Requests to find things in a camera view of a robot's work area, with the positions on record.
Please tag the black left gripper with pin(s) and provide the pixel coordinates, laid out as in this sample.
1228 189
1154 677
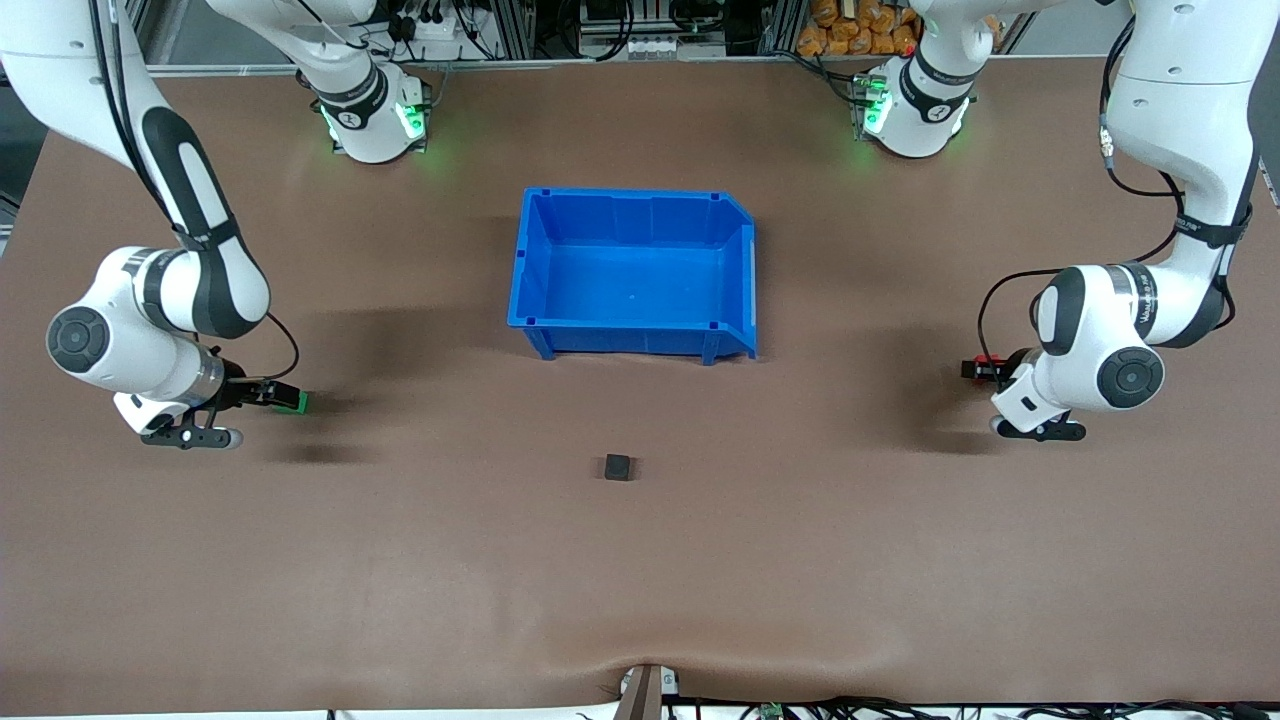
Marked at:
1017 362

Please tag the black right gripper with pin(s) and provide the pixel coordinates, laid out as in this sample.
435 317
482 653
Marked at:
236 389

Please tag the small green cube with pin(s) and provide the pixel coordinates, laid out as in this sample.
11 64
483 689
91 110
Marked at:
296 404

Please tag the small black cube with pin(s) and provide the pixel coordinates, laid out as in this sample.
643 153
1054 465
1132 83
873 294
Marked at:
618 467

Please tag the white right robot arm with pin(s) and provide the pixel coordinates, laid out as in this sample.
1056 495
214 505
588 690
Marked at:
120 340

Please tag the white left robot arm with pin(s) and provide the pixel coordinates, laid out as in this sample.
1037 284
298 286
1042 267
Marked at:
1100 330

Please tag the blue plastic storage bin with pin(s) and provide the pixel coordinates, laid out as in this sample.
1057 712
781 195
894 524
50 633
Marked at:
630 280

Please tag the orange packet pile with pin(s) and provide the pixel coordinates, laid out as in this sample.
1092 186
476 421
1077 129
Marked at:
850 30

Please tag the white power strip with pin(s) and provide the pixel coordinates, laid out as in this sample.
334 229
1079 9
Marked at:
440 28

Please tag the brown camera mount post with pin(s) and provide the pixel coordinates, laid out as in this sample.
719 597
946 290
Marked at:
645 695

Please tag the aluminium table edge rail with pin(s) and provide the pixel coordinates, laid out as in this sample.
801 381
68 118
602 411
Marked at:
600 63

